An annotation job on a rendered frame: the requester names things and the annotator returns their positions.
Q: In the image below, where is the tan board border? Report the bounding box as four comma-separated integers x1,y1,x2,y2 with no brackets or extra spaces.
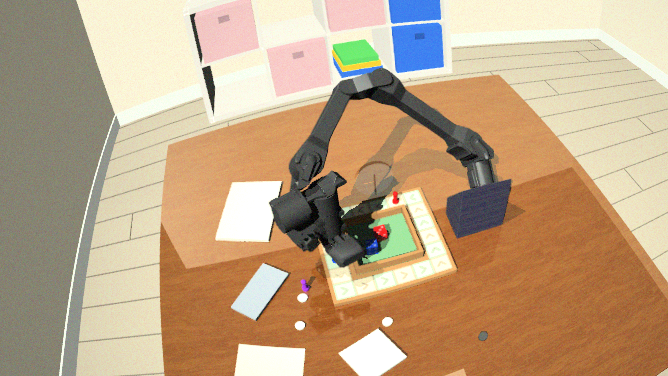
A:
318,187,457,307

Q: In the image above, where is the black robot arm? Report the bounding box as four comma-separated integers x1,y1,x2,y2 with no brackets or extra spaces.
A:
269,68,497,252

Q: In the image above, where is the dark blue die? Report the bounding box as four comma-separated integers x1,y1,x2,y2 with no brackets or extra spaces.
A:
365,239,379,255

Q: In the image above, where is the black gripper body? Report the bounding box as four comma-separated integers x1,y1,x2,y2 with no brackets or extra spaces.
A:
310,206,365,267

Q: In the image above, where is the red die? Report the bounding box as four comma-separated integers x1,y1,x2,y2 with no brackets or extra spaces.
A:
373,224,388,242

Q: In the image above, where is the white square game track with arrows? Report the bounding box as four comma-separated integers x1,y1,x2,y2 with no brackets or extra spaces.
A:
321,190,453,301

